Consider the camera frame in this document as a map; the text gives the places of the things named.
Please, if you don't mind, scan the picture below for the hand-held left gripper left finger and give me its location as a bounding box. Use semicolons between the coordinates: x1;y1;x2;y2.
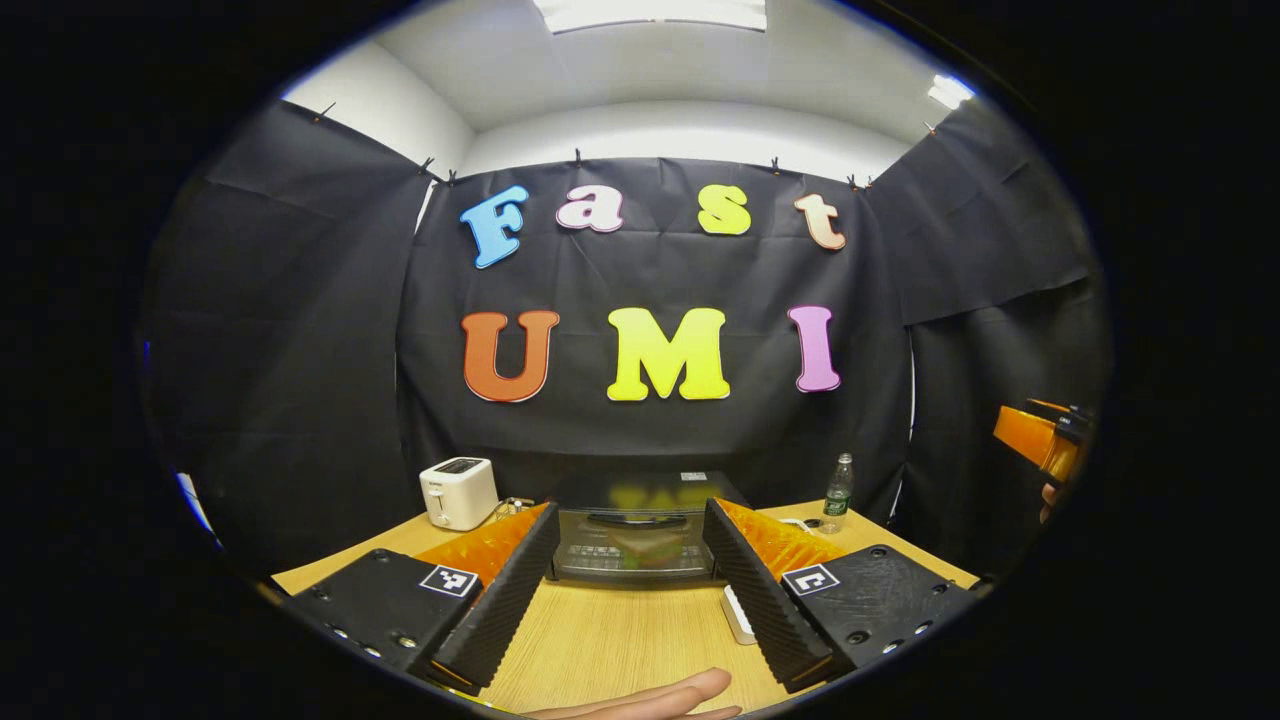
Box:
284;500;562;697

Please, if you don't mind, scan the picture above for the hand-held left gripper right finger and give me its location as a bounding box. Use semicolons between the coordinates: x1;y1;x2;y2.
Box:
701;497;980;695

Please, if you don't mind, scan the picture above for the black electric oven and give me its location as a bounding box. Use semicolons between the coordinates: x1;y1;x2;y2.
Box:
547;469;752;587

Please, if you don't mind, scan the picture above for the white plastic container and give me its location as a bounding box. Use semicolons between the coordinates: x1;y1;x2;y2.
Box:
721;584;759;647

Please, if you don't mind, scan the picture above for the white toaster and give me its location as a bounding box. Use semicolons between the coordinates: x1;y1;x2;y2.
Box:
418;456;501;533

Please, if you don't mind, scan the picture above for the clear plastic water bottle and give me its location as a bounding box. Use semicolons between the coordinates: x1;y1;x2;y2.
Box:
819;452;856;536

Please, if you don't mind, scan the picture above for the black backdrop cloth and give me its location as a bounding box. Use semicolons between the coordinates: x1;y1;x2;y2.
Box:
140;96;1114;583

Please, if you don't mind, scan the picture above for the small ceiling light panel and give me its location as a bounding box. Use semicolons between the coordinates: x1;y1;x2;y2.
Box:
927;72;977;112

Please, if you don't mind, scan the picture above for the large ceiling light panel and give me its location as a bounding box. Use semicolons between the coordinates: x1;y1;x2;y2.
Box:
532;0;769;34

